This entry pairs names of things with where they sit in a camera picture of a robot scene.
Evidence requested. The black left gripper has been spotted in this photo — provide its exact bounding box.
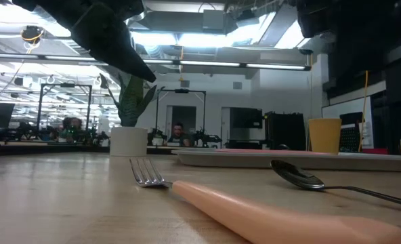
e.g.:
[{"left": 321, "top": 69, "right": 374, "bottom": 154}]
[{"left": 12, "top": 0, "right": 157, "bottom": 83}]

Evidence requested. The pink round plate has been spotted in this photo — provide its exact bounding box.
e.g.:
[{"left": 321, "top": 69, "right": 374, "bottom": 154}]
[{"left": 215, "top": 148, "right": 331, "bottom": 157}]

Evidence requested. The fork with pink handle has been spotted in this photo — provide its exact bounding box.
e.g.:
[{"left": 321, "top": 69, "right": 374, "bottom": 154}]
[{"left": 129, "top": 157, "right": 401, "bottom": 244}]

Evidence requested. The dark metal spoon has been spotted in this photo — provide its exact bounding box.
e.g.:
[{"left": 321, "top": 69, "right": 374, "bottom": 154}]
[{"left": 270, "top": 159, "right": 401, "bottom": 211}]

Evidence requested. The yellow plastic cup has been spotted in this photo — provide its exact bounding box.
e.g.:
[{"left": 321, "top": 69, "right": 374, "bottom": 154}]
[{"left": 308, "top": 117, "right": 343, "bottom": 155}]

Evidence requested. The grey plastic tray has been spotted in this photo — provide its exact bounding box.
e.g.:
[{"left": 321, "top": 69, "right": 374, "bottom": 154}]
[{"left": 171, "top": 148, "right": 401, "bottom": 172}]

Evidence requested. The green snake plant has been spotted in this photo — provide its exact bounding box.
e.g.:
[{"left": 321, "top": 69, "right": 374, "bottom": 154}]
[{"left": 98, "top": 73, "right": 158, "bottom": 128}]

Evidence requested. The orange ringed ceiling device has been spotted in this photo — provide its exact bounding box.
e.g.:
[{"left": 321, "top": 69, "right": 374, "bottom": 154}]
[{"left": 20, "top": 24, "right": 46, "bottom": 45}]

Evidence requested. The person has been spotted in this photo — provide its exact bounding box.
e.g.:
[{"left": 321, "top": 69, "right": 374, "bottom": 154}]
[
  {"left": 58, "top": 116, "right": 87, "bottom": 144},
  {"left": 167, "top": 121, "right": 192, "bottom": 148}
]

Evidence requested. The white plant pot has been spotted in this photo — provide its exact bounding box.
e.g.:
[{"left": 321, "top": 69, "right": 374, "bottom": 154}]
[{"left": 109, "top": 126, "right": 149, "bottom": 157}]

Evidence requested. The grey door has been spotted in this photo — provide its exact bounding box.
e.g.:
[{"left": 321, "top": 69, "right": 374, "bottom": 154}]
[{"left": 170, "top": 105, "right": 198, "bottom": 147}]

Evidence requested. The long ceiling light strip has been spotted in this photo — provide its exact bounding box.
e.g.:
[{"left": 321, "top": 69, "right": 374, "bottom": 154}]
[{"left": 0, "top": 52, "right": 312, "bottom": 72}]

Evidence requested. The black cabinet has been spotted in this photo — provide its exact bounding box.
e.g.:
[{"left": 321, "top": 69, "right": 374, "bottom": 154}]
[{"left": 266, "top": 111, "right": 307, "bottom": 151}]

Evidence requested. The white board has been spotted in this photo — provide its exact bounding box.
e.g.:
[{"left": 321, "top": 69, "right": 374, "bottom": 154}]
[{"left": 321, "top": 96, "right": 375, "bottom": 148}]

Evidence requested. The black mesh chair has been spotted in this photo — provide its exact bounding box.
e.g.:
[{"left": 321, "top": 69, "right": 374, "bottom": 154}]
[{"left": 339, "top": 111, "right": 364, "bottom": 153}]

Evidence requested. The red flat object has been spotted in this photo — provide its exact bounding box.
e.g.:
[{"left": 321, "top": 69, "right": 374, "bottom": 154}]
[{"left": 362, "top": 147, "right": 390, "bottom": 156}]

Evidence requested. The black metal rig frame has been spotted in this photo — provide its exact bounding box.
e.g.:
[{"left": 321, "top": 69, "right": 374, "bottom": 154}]
[
  {"left": 154, "top": 88, "right": 207, "bottom": 145},
  {"left": 36, "top": 83, "right": 93, "bottom": 143}
]

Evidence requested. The black table frame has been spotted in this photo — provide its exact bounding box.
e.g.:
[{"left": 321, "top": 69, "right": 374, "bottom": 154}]
[{"left": 0, "top": 143, "right": 178, "bottom": 157}]

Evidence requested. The black wall screen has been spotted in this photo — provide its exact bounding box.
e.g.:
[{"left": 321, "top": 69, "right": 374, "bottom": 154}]
[{"left": 229, "top": 107, "right": 264, "bottom": 130}]

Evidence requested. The yellow cable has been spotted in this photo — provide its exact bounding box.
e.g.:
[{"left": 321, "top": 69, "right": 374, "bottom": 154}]
[{"left": 357, "top": 70, "right": 370, "bottom": 153}]

